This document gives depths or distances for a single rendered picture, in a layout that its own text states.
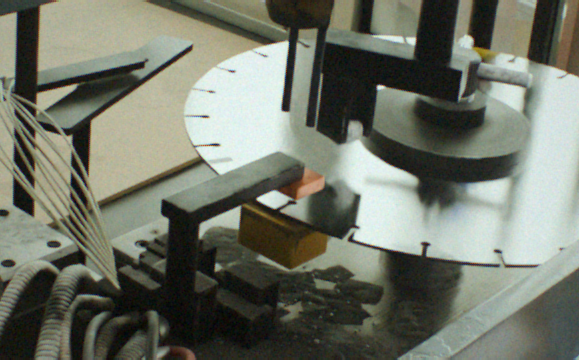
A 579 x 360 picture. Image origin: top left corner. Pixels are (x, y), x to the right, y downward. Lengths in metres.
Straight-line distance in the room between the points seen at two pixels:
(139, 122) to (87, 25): 0.26
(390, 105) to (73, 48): 0.66
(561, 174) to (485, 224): 0.09
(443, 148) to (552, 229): 0.09
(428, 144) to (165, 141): 0.49
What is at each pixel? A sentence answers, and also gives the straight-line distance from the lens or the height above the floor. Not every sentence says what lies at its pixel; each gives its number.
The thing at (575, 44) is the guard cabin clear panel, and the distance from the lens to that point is 1.33.
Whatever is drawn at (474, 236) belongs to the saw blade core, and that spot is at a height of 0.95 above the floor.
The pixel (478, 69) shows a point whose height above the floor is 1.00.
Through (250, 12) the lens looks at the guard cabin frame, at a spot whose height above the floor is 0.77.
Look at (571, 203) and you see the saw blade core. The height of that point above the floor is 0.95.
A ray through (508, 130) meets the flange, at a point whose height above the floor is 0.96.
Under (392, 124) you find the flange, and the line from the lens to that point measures 0.83.
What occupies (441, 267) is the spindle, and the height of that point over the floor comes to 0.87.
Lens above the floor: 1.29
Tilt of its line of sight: 26 degrees down
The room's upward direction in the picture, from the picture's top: 7 degrees clockwise
